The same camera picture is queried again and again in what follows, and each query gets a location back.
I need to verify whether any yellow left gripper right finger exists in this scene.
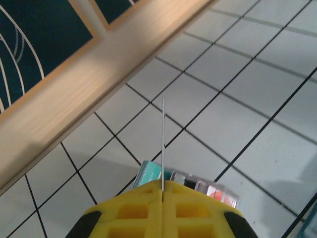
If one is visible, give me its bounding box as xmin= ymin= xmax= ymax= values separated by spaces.
xmin=163 ymin=180 xmax=258 ymax=238

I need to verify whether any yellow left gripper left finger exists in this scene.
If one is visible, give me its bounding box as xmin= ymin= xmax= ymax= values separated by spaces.
xmin=65 ymin=180 xmax=163 ymax=238

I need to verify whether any white card with red print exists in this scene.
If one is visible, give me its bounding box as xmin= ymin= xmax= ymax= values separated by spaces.
xmin=207 ymin=188 xmax=236 ymax=208

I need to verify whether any black plastic card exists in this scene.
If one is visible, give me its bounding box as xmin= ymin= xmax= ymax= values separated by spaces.
xmin=184 ymin=178 xmax=199 ymax=192

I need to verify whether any teal plastic card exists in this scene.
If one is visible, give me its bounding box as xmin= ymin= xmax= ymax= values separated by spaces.
xmin=133 ymin=160 xmax=163 ymax=189

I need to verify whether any clear acrylic box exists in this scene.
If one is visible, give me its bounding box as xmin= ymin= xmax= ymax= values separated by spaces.
xmin=132 ymin=160 xmax=241 ymax=209

